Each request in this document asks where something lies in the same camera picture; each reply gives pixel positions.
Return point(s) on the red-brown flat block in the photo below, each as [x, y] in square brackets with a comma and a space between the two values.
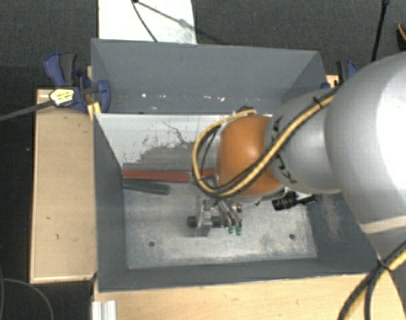
[156, 175]

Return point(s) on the dark green flat block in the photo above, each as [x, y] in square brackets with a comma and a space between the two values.
[146, 187]

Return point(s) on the grey metal bin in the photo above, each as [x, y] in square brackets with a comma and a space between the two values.
[176, 78]

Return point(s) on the pale wood board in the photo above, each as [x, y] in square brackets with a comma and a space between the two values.
[64, 192]

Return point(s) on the black cylinder on white bracket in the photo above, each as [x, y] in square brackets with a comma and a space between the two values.
[284, 202]

